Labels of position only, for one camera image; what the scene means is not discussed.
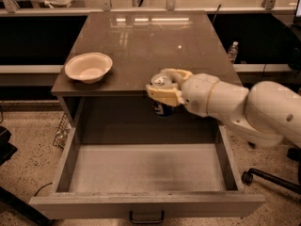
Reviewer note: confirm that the open grey top drawer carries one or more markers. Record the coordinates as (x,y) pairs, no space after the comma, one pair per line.
(197,180)

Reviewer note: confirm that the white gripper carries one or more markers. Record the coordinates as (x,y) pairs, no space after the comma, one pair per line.
(197,93)

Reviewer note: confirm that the white paper bowl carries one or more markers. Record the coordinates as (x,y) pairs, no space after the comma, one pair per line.
(88,68)

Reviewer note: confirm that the blue pepsi can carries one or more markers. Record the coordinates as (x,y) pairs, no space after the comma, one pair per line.
(160,109)

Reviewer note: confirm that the grey cabinet with glossy top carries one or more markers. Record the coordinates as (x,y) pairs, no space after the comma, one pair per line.
(141,44)

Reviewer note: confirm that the wire mesh basket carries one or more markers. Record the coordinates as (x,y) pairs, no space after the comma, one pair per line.
(62,133)

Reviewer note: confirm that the clear plastic water bottle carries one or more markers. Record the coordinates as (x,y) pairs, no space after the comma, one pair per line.
(233,51)

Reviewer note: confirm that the black metal drawer handle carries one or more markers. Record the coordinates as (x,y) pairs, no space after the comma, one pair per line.
(146,219)

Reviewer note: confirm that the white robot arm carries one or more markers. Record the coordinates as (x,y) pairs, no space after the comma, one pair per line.
(263,115)

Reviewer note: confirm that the black object at left edge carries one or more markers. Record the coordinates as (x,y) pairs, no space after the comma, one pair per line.
(7,150)

